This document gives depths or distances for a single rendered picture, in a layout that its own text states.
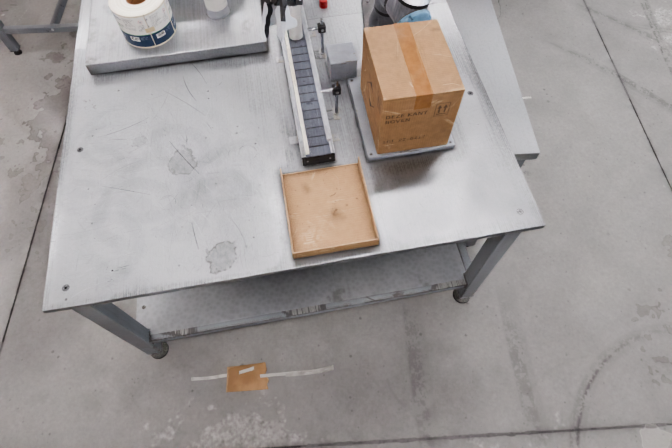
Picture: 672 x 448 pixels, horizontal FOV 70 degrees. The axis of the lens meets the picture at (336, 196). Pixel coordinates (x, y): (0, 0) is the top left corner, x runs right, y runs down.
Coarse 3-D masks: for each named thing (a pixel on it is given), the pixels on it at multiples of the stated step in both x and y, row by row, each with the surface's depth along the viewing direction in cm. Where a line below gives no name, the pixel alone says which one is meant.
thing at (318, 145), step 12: (288, 36) 182; (300, 48) 179; (300, 60) 175; (300, 72) 173; (312, 72) 172; (300, 84) 170; (312, 84) 170; (300, 96) 167; (312, 96) 167; (312, 108) 164; (312, 120) 162; (312, 132) 159; (324, 132) 159; (312, 144) 157; (324, 144) 157; (312, 156) 155
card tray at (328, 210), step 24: (336, 168) 157; (360, 168) 154; (288, 192) 153; (312, 192) 153; (336, 192) 153; (360, 192) 153; (288, 216) 149; (312, 216) 149; (336, 216) 149; (360, 216) 149; (312, 240) 145; (336, 240) 145; (360, 240) 145
